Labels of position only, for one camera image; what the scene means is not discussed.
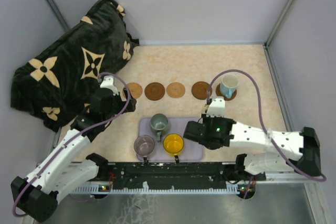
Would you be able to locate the black floral plush blanket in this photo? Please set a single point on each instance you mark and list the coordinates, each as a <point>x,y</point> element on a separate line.
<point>56,85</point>

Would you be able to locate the yellow glass mug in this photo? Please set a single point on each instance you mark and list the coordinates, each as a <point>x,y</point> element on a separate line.
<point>173,144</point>

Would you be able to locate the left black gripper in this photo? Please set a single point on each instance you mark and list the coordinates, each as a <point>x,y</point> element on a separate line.
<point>122,103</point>

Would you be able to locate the dark wooden coaster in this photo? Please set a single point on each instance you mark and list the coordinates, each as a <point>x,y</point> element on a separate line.
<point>218,93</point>
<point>154,91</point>
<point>200,89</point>

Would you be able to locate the aluminium frame rail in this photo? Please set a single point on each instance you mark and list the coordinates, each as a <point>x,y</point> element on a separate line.
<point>101,189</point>

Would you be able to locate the woven rattan coaster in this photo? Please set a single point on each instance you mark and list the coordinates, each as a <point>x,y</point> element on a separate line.
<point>175,90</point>
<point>135,89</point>

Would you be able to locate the purple glass mug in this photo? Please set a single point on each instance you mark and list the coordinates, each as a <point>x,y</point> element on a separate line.
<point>144,146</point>

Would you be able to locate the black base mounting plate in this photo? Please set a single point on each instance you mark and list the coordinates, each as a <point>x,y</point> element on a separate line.
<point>199,175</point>

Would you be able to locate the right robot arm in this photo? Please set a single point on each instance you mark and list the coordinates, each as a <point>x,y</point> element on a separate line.
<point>279,151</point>

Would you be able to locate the lavender plastic tray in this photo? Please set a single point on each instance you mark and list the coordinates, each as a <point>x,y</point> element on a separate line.
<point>192,151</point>

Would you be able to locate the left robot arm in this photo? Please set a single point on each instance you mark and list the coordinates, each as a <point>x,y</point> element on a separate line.
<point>38,194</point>

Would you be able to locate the grey green mug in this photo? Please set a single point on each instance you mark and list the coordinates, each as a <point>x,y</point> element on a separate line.
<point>160,125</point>

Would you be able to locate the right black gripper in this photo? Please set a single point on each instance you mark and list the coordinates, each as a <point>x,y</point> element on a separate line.
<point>205,118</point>

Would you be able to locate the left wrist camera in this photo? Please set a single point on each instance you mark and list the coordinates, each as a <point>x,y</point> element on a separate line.
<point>108,83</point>

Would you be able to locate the white mug blue handle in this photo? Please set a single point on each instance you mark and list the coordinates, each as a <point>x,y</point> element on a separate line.
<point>228,86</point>

